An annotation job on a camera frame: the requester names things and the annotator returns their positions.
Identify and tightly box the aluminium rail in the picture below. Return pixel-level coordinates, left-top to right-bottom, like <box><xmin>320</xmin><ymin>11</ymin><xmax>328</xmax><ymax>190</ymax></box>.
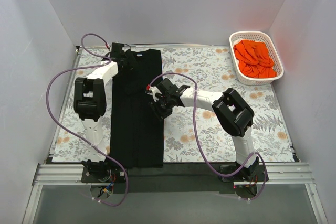
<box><xmin>75</xmin><ymin>42</ymin><xmax>229</xmax><ymax>50</ymax></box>
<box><xmin>33</xmin><ymin>162</ymin><xmax>316</xmax><ymax>185</ymax></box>

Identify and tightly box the black t shirt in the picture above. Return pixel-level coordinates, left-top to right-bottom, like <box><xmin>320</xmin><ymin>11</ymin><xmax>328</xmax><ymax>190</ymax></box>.
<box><xmin>110</xmin><ymin>49</ymin><xmax>164</xmax><ymax>168</ymax></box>

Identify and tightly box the white perforated plastic basket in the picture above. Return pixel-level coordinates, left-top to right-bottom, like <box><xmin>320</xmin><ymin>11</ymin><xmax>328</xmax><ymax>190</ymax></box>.
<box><xmin>229</xmin><ymin>31</ymin><xmax>284</xmax><ymax>86</ymax></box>

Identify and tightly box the orange t shirt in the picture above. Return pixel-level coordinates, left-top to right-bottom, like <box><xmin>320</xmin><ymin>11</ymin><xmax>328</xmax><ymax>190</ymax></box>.
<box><xmin>233</xmin><ymin>40</ymin><xmax>277</xmax><ymax>79</ymax></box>

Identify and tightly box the floral patterned table mat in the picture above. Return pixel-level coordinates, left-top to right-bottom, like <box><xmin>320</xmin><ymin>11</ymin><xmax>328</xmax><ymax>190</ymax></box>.
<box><xmin>51</xmin><ymin>47</ymin><xmax>294</xmax><ymax>163</ymax></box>

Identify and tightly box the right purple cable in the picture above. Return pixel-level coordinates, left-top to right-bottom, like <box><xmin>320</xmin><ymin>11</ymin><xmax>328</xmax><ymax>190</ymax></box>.
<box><xmin>146</xmin><ymin>72</ymin><xmax>269</xmax><ymax>202</ymax></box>

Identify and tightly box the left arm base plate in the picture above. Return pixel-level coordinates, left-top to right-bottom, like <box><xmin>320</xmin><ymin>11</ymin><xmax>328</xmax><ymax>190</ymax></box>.
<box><xmin>81</xmin><ymin>167</ymin><xmax>125</xmax><ymax>183</ymax></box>

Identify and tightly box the aluminium front rail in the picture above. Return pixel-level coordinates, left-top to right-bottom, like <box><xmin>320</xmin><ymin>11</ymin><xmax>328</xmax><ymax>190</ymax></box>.
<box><xmin>33</xmin><ymin>162</ymin><xmax>316</xmax><ymax>185</ymax></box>

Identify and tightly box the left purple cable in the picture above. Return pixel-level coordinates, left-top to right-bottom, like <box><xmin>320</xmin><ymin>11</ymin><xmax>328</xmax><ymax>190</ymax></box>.
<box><xmin>46</xmin><ymin>33</ymin><xmax>129</xmax><ymax>207</ymax></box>

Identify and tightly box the aluminium back rail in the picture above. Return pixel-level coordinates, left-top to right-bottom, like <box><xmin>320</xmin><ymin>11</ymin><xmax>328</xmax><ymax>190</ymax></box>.
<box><xmin>75</xmin><ymin>42</ymin><xmax>229</xmax><ymax>50</ymax></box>

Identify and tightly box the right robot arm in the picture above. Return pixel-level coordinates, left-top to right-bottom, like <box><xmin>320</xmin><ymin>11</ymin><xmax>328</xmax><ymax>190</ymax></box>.
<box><xmin>146</xmin><ymin>85</ymin><xmax>259</xmax><ymax>181</ymax></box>

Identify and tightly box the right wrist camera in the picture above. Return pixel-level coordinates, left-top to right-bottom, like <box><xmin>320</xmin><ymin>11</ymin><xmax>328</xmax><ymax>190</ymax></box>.
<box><xmin>146</xmin><ymin>78</ymin><xmax>190</xmax><ymax>100</ymax></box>

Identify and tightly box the purple cable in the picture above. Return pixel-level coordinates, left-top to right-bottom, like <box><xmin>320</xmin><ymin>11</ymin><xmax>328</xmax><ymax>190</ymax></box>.
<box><xmin>46</xmin><ymin>33</ymin><xmax>129</xmax><ymax>207</ymax></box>
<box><xmin>146</xmin><ymin>72</ymin><xmax>269</xmax><ymax>202</ymax></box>

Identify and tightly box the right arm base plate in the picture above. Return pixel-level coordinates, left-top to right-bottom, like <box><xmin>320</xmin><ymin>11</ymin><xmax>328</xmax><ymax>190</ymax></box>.
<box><xmin>219</xmin><ymin>163</ymin><xmax>269</xmax><ymax>183</ymax></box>

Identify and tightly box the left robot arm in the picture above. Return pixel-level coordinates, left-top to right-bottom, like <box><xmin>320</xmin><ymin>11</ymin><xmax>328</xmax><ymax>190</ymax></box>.
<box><xmin>73</xmin><ymin>49</ymin><xmax>137</xmax><ymax>182</ymax></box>

